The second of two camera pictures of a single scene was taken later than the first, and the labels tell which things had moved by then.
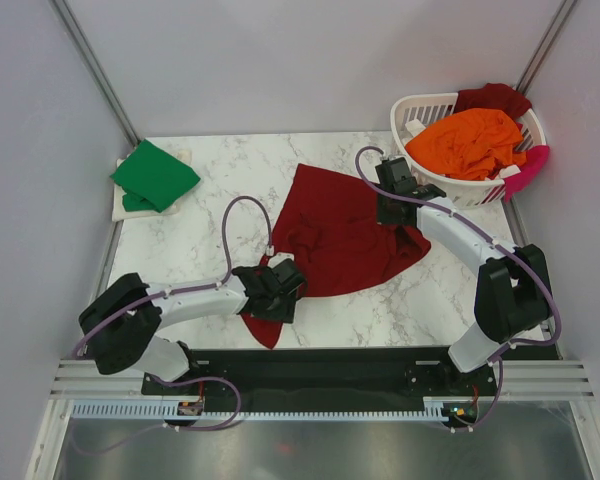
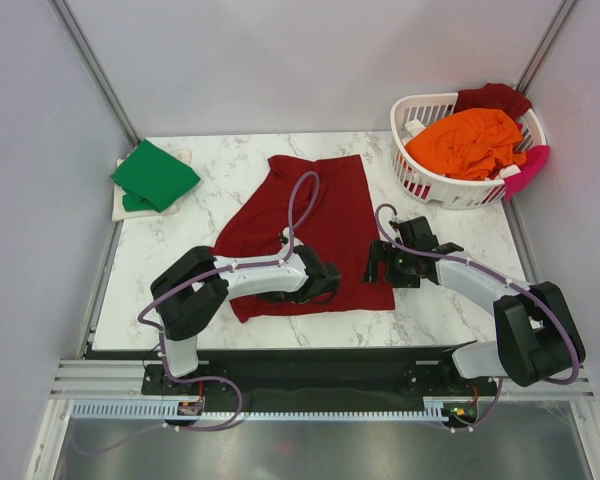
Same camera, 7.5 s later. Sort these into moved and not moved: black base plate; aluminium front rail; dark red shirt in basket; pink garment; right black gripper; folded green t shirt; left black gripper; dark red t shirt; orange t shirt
Moved: dark red t shirt; left black gripper; right black gripper
Not moved: folded green t shirt; aluminium front rail; pink garment; black base plate; dark red shirt in basket; orange t shirt
